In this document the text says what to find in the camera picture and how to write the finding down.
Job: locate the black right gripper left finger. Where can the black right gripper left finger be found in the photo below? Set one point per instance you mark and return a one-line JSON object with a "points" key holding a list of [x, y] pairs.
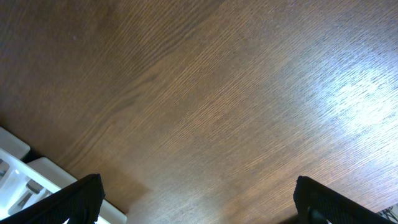
{"points": [[77, 203]]}

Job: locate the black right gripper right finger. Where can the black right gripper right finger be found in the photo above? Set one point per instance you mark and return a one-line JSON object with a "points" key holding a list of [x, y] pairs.
{"points": [[316, 203]]}

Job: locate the white plastic cutlery tray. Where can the white plastic cutlery tray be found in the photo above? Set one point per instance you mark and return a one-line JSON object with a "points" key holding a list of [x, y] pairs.
{"points": [[25, 179]]}

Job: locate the dark object bottom right corner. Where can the dark object bottom right corner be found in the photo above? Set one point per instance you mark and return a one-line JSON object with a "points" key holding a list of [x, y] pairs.
{"points": [[390, 213]]}

